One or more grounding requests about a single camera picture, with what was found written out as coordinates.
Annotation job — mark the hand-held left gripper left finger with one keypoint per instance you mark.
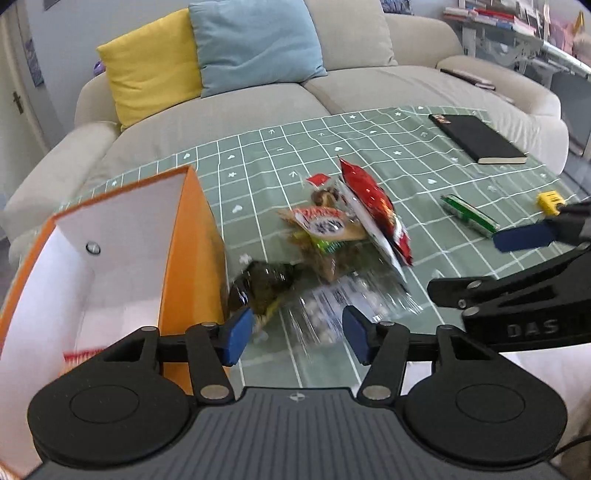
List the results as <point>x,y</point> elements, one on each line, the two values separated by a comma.
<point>238,337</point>

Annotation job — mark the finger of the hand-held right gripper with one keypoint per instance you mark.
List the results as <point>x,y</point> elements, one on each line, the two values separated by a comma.
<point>521,237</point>
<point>461,290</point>

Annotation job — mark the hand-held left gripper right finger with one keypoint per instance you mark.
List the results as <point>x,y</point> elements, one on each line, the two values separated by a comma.
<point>358,334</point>

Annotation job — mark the clear packet of white balls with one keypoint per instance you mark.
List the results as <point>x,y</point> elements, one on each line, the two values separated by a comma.
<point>323,300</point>

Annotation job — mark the dark green snack packet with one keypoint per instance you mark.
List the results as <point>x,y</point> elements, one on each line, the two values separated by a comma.
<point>263,281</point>

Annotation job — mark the orange cardboard box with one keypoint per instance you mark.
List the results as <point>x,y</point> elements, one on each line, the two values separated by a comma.
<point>194,258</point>

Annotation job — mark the orange label snack packet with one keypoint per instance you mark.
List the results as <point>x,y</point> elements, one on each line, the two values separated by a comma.
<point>323,224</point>

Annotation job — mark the small yellow block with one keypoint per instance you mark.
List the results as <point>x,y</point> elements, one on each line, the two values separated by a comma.
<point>549,201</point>

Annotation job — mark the green striped packet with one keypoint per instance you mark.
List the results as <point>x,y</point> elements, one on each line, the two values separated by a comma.
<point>466,214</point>

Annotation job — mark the black notebook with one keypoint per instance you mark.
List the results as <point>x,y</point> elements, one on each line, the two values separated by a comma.
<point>475,136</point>

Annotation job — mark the small clear candy packet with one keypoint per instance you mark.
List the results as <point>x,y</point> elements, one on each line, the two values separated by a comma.
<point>319,181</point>

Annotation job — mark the red striped snack packet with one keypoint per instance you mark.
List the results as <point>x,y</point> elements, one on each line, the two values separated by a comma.
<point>81,359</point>

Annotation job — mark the dark remote control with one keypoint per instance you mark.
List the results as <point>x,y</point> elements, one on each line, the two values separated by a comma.
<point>466,78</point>

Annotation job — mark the cluttered shelf with books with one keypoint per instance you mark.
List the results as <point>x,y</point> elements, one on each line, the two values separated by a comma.
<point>531,50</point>

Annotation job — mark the green checked tablecloth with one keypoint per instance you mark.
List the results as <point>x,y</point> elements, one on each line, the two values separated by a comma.
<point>286,152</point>

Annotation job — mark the stack of books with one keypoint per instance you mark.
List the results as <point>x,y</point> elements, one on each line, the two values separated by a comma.
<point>494,17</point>

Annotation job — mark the beige sofa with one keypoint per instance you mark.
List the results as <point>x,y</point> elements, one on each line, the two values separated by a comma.
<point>231,110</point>

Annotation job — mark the yellow pillow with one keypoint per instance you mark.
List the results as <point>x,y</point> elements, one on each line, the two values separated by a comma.
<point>147,69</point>

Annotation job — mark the light blue pillow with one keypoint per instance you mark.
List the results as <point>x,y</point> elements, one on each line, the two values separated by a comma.
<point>258,46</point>

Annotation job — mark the purple toy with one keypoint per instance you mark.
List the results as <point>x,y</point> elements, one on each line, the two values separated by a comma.
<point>100,68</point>

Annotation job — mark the blue wall poster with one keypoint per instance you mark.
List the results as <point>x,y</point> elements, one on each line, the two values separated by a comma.
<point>34,62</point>

